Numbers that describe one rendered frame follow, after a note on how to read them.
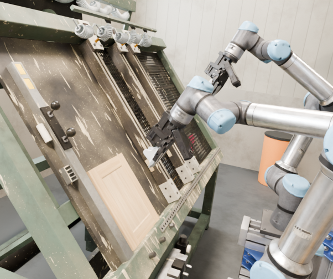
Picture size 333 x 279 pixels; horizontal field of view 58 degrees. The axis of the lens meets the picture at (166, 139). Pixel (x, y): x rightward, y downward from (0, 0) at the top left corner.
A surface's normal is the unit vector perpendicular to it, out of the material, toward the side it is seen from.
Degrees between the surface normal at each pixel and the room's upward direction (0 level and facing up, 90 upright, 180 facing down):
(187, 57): 90
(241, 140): 90
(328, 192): 92
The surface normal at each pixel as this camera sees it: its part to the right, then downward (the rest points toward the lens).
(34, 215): -0.34, 0.22
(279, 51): 0.11, 0.29
